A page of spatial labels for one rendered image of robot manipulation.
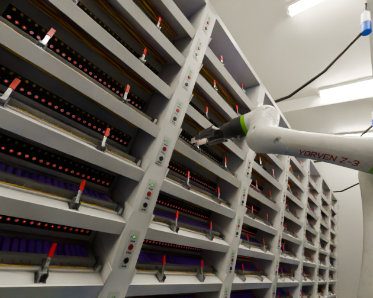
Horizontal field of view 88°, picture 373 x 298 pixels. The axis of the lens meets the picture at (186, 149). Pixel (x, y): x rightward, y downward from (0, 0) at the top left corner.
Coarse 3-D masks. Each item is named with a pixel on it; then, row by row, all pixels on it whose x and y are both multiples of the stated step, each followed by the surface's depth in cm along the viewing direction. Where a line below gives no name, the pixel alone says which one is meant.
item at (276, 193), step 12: (276, 168) 184; (288, 168) 185; (264, 192) 182; (276, 192) 175; (264, 204) 178; (276, 216) 166; (264, 240) 165; (276, 240) 158; (276, 252) 156; (264, 264) 157; (276, 276) 154; (264, 288) 150
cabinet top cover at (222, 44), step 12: (180, 0) 108; (192, 0) 106; (204, 0) 105; (192, 12) 113; (216, 12) 112; (216, 24) 115; (216, 36) 122; (228, 36) 120; (216, 48) 131; (228, 48) 128; (228, 60) 137; (240, 60) 134; (240, 72) 144; (252, 72) 141; (240, 84) 155; (252, 84) 151; (264, 96) 161; (276, 108) 171
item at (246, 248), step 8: (248, 232) 160; (240, 240) 118; (248, 240) 130; (256, 240) 164; (240, 248) 119; (248, 248) 127; (256, 248) 142; (264, 248) 145; (272, 248) 158; (248, 256) 127; (256, 256) 134; (264, 256) 142; (272, 256) 151
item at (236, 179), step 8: (176, 144) 86; (184, 144) 89; (184, 152) 90; (192, 152) 93; (192, 160) 111; (200, 160) 97; (208, 160) 101; (208, 168) 102; (216, 168) 106; (224, 176) 112; (232, 176) 116; (240, 176) 126; (240, 184) 123
